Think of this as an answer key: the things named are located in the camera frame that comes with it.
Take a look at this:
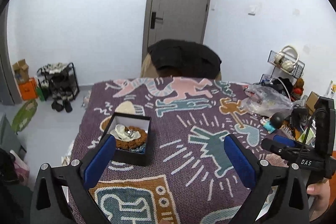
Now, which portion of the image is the clear plastic bag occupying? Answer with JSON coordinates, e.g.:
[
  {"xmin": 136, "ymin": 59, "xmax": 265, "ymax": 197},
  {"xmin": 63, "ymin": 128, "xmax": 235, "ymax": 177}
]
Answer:
[{"xmin": 241, "ymin": 84, "xmax": 294, "ymax": 117}]

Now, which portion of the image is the brown rudraksha bead bracelet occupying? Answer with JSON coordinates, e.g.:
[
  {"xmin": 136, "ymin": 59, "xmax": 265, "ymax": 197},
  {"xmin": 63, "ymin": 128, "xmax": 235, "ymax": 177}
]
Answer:
[{"xmin": 114, "ymin": 126, "xmax": 149, "ymax": 151}]

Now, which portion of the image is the black jacket on chair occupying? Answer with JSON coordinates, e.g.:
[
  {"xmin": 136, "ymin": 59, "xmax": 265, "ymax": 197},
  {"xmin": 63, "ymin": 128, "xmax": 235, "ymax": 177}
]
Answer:
[{"xmin": 147, "ymin": 39, "xmax": 222, "ymax": 76}]

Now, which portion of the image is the cardboard box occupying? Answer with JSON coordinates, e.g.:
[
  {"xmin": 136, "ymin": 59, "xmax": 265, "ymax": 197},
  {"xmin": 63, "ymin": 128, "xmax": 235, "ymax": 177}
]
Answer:
[{"xmin": 12, "ymin": 59, "xmax": 30, "ymax": 85}]

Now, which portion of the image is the black haired doll figure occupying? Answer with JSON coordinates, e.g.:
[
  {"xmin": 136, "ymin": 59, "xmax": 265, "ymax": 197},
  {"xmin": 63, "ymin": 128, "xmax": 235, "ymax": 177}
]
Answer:
[{"xmin": 260, "ymin": 113, "xmax": 285, "ymax": 134}]

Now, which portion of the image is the black jewelry box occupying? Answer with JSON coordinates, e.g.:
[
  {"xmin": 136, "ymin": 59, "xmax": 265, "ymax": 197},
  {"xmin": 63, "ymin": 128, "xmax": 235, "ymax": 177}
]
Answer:
[{"xmin": 100, "ymin": 112, "xmax": 151, "ymax": 166}]

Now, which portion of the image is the black door handle lock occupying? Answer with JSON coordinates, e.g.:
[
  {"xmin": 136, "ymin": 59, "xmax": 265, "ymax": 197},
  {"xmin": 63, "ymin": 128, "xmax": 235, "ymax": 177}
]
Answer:
[{"xmin": 150, "ymin": 12, "xmax": 163, "ymax": 30}]

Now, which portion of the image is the grey door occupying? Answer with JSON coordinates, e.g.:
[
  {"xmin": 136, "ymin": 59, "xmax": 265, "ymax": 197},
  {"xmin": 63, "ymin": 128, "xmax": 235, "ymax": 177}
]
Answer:
[{"xmin": 142, "ymin": 0, "xmax": 210, "ymax": 57}]

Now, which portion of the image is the green leaf floor mat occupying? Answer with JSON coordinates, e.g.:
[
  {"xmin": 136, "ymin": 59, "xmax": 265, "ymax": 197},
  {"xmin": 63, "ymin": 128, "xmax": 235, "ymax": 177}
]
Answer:
[{"xmin": 11, "ymin": 99, "xmax": 38, "ymax": 134}]

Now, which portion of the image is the person's right hand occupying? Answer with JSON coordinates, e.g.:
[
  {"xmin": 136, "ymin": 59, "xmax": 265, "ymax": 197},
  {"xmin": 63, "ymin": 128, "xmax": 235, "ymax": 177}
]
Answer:
[{"xmin": 306, "ymin": 179, "xmax": 330, "ymax": 221}]

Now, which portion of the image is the white translucent pouch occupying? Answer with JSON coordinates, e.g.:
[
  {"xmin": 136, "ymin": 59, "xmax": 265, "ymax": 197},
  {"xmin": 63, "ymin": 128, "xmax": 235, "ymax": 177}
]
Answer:
[{"xmin": 110, "ymin": 124, "xmax": 141, "ymax": 142}]

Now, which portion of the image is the white wall switch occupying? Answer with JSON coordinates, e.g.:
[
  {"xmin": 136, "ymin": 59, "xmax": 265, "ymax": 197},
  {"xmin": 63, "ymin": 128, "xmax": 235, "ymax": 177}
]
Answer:
[{"xmin": 248, "ymin": 5, "xmax": 257, "ymax": 16}]

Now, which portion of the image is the wire wall basket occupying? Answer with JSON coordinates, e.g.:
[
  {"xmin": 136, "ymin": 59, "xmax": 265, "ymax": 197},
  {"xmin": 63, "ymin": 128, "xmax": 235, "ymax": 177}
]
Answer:
[{"xmin": 268, "ymin": 45, "xmax": 305, "ymax": 79}]

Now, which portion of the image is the orange box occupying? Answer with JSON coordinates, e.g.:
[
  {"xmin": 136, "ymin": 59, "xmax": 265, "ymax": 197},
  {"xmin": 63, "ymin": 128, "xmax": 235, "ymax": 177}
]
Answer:
[{"xmin": 18, "ymin": 78, "xmax": 38, "ymax": 101}]

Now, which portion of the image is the black shoe rack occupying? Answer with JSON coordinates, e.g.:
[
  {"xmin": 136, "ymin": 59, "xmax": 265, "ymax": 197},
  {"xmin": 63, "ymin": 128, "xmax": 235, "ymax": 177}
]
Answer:
[{"xmin": 37, "ymin": 63, "xmax": 80, "ymax": 101}]

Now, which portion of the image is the pair of black slippers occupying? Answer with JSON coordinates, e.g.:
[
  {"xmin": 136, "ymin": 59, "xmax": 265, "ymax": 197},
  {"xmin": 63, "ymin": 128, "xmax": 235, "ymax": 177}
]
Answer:
[{"xmin": 51, "ymin": 100, "xmax": 72, "ymax": 113}]

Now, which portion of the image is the purple patterned woven blanket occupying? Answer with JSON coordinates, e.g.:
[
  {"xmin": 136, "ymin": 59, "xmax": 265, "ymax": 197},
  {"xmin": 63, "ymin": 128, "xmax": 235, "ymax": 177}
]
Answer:
[{"xmin": 68, "ymin": 77, "xmax": 297, "ymax": 224}]

